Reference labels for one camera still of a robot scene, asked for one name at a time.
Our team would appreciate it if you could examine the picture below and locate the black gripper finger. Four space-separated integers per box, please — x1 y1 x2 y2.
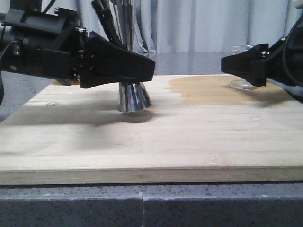
80 32 155 88

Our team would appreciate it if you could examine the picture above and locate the black camera cable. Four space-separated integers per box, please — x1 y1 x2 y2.
0 40 21 107

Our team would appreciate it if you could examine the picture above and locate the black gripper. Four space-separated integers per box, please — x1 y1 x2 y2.
0 8 88 86
221 20 303 87

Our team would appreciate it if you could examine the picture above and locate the glass beaker with liquid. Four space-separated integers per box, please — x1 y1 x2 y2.
229 45 257 90

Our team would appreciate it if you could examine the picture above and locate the steel double jigger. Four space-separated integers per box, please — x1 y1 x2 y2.
91 0 152 113

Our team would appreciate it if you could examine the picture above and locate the grey curtain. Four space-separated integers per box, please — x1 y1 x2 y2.
0 0 303 54

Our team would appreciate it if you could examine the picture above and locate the wooden cutting board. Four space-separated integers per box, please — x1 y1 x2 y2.
0 75 303 185

